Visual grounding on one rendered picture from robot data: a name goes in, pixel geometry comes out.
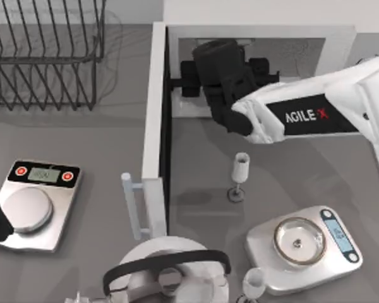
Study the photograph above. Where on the silver scale with blue display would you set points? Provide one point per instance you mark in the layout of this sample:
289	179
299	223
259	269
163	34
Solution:
303	246

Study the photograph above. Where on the silver scale with black panel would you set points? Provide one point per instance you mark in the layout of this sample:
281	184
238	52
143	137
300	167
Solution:
34	205

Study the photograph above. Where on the white cabinet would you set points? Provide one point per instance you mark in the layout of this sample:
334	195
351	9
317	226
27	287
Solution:
338	50

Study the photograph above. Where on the white cabinet door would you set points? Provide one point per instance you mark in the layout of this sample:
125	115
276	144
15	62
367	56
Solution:
153	126

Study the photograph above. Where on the white wine glass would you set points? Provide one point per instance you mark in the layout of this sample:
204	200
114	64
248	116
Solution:
241	168
254	282

